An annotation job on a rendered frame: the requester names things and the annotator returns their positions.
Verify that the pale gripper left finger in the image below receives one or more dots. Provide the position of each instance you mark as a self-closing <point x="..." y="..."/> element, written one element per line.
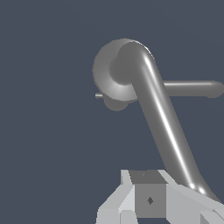
<point x="116" y="207"/>

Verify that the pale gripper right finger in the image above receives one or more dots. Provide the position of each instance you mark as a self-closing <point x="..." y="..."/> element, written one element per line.
<point x="186" y="204"/>

